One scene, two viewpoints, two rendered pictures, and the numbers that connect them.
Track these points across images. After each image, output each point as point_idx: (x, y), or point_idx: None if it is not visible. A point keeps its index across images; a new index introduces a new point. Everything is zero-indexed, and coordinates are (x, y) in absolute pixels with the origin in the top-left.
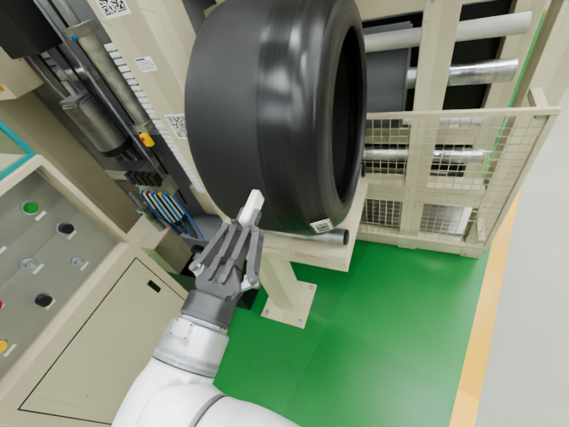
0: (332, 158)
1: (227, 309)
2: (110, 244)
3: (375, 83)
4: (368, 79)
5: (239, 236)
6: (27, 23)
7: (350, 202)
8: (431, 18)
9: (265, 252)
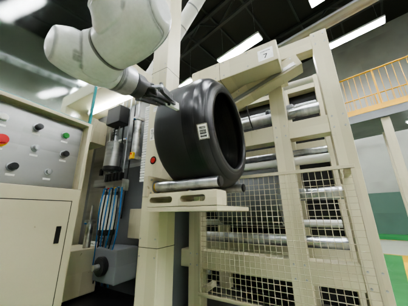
0: (214, 105)
1: (145, 79)
2: (68, 185)
3: (260, 183)
4: (255, 181)
5: (161, 102)
6: (122, 113)
7: (226, 167)
8: (278, 143)
9: (161, 204)
